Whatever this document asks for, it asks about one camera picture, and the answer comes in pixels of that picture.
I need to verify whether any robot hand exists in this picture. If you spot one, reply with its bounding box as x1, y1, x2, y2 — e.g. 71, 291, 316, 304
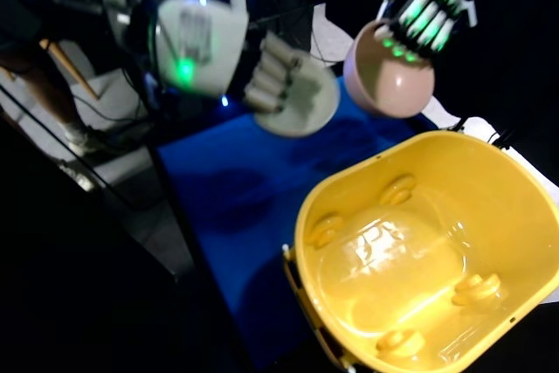
374, 0, 478, 62
155, 0, 307, 114

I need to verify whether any large pink bowl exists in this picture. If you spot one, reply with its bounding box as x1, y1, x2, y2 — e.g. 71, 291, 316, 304
342, 18, 437, 120

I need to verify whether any small grey bowl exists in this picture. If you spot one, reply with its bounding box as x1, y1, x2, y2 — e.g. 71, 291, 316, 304
252, 57, 342, 138

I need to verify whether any yellow plastic tub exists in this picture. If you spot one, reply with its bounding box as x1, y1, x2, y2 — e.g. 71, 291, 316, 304
281, 130, 559, 373

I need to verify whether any wooden bar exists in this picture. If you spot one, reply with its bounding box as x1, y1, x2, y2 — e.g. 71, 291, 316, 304
38, 38, 100, 102

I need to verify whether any person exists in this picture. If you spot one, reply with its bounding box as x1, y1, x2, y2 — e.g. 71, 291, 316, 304
0, 38, 106, 156

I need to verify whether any blue table cover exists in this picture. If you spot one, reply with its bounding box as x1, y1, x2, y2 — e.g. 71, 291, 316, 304
155, 75, 440, 370

